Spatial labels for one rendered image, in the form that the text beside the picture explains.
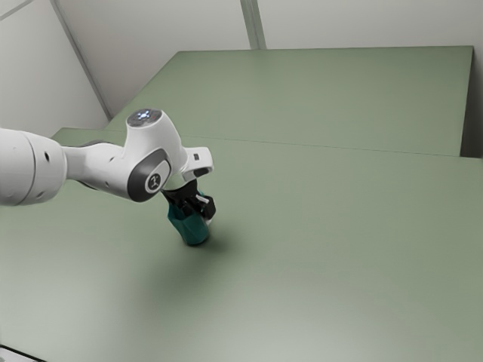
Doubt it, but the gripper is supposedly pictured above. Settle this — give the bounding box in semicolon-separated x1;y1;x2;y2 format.
161;178;217;219

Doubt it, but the teal faceted mug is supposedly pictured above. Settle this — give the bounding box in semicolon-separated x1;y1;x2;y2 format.
168;193;211;248

